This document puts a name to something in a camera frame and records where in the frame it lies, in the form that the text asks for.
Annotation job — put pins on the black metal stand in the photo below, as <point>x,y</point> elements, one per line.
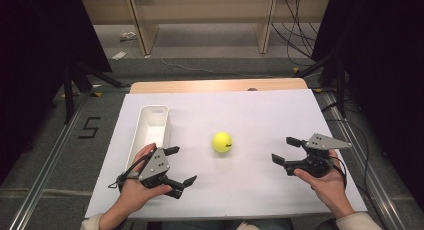
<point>340,86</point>

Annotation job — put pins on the person's right hand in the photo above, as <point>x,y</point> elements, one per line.
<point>328,190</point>

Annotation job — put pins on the black tripod stand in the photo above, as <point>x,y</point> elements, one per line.
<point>68,93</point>

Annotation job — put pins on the metal floor rail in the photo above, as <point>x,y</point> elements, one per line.
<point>363,166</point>
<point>50,163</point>

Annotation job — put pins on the wooden table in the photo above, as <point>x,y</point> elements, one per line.
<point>200,86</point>

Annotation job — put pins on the crumpled paper scrap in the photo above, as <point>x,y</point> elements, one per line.
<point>128,36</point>

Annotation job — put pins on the person's left hand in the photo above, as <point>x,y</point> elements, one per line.
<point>133,191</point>

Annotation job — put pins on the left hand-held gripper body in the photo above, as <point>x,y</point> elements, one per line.
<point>154,166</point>

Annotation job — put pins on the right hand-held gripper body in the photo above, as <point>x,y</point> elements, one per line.
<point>321,142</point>

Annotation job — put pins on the yellow tennis ball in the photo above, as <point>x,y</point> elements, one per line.
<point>222,142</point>

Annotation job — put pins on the black curtain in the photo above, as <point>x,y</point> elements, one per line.
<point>30,56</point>
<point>390,73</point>

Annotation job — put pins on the white sheet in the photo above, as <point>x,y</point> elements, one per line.
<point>253,183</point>

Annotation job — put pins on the white plastic bin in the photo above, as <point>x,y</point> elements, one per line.
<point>150,130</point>

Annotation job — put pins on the flat white paper scrap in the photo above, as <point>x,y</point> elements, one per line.
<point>119,55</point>

